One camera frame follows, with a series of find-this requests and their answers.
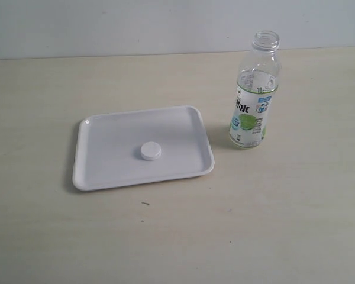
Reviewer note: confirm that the clear plastic drink bottle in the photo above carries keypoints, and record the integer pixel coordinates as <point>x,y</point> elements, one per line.
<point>257,81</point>

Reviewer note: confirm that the white bottle cap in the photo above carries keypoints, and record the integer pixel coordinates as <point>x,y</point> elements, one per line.
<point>150,151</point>

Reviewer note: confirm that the white rectangular plastic tray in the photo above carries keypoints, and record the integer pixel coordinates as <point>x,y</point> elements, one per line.
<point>139,147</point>

